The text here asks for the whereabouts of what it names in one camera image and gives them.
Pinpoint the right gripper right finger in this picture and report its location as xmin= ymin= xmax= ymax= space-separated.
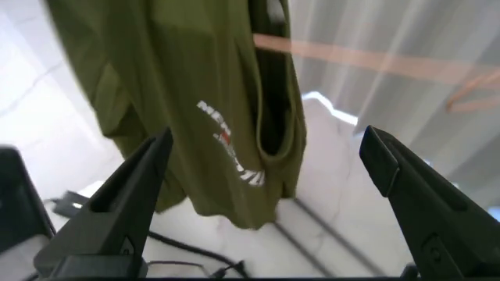
xmin=358 ymin=124 xmax=500 ymax=279

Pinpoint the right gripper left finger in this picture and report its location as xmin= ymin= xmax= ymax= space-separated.
xmin=33 ymin=126 xmax=175 ymax=279

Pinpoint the green long-sleeved shirt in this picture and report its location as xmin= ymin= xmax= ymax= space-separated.
xmin=44 ymin=0 xmax=309 ymax=231

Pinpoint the pink clothes hanger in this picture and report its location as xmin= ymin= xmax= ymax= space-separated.
xmin=252 ymin=32 xmax=500 ymax=115

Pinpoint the white curtain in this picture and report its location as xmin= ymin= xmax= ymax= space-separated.
xmin=287 ymin=0 xmax=500 ymax=210

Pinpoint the black cable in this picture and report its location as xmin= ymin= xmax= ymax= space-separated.
xmin=146 ymin=229 xmax=251 ymax=279

